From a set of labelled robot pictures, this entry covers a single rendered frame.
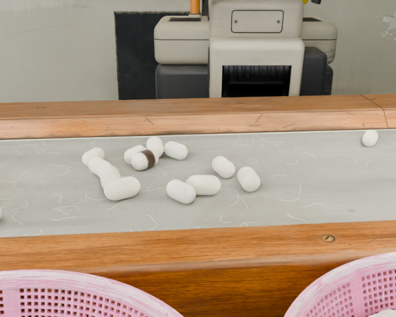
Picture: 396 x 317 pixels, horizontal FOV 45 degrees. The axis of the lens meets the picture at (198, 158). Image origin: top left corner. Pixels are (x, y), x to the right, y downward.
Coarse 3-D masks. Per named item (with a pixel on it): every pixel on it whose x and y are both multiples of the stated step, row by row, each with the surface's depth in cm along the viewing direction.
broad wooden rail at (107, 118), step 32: (288, 96) 79; (320, 96) 79; (352, 96) 79; (384, 96) 79; (0, 128) 67; (32, 128) 67; (64, 128) 67; (96, 128) 68; (128, 128) 68; (160, 128) 68; (192, 128) 69; (224, 128) 69; (256, 128) 69; (288, 128) 70; (320, 128) 70; (352, 128) 70; (384, 128) 71
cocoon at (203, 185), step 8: (192, 176) 50; (200, 176) 50; (208, 176) 50; (192, 184) 49; (200, 184) 49; (208, 184) 49; (216, 184) 49; (200, 192) 50; (208, 192) 50; (216, 192) 50
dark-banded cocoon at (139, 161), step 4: (140, 152) 56; (156, 152) 57; (136, 156) 56; (140, 156) 55; (144, 156) 56; (156, 156) 57; (132, 160) 56; (136, 160) 55; (140, 160) 55; (144, 160) 55; (156, 160) 57; (132, 164) 56; (136, 164) 55; (140, 164) 55; (144, 164) 55; (136, 168) 56; (140, 168) 56; (144, 168) 56
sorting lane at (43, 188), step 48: (0, 144) 65; (48, 144) 65; (96, 144) 65; (144, 144) 65; (192, 144) 65; (240, 144) 65; (288, 144) 65; (336, 144) 65; (384, 144) 65; (0, 192) 51; (48, 192) 51; (96, 192) 51; (144, 192) 51; (240, 192) 51; (288, 192) 51; (336, 192) 51; (384, 192) 51
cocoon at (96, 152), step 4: (96, 148) 58; (100, 148) 58; (88, 152) 57; (92, 152) 57; (96, 152) 57; (100, 152) 58; (84, 156) 57; (88, 156) 57; (92, 156) 57; (96, 156) 57; (100, 156) 58; (84, 160) 57; (88, 160) 56; (84, 164) 57; (88, 164) 57
